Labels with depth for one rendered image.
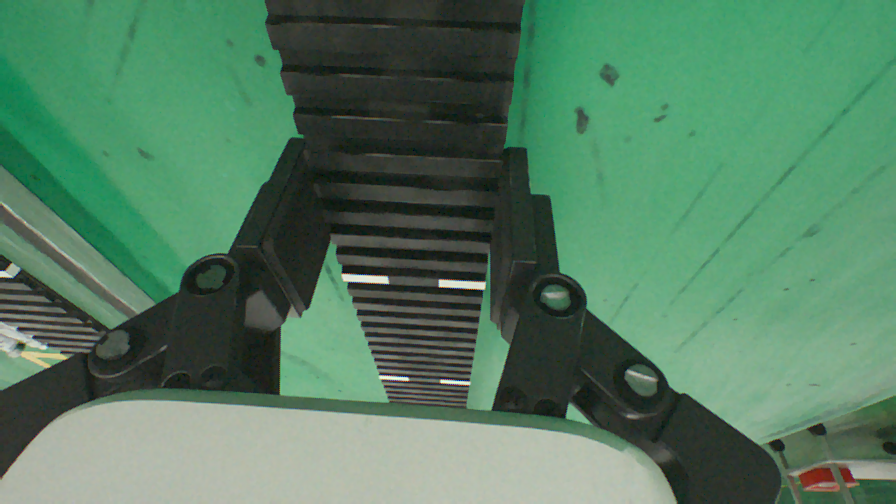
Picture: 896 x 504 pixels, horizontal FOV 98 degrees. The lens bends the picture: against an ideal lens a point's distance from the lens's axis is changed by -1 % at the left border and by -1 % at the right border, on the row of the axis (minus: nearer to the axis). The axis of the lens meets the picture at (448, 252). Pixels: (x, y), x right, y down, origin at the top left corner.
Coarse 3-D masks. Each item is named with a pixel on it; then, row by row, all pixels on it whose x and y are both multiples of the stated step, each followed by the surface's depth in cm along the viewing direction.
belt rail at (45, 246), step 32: (0, 192) 16; (0, 224) 16; (32, 224) 17; (64, 224) 18; (32, 256) 17; (64, 256) 19; (96, 256) 20; (64, 288) 18; (96, 288) 21; (128, 288) 22
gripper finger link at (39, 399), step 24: (72, 360) 8; (24, 384) 8; (48, 384) 8; (72, 384) 8; (96, 384) 8; (120, 384) 8; (144, 384) 8; (0, 408) 7; (24, 408) 7; (48, 408) 7; (72, 408) 7; (0, 432) 7; (24, 432) 7; (0, 456) 7
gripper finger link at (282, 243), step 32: (288, 160) 10; (288, 192) 9; (256, 224) 9; (288, 224) 9; (320, 224) 11; (256, 256) 9; (288, 256) 9; (320, 256) 12; (256, 288) 9; (288, 288) 10; (128, 320) 8; (160, 320) 8; (256, 320) 9; (96, 352) 8; (128, 352) 8; (160, 352) 8
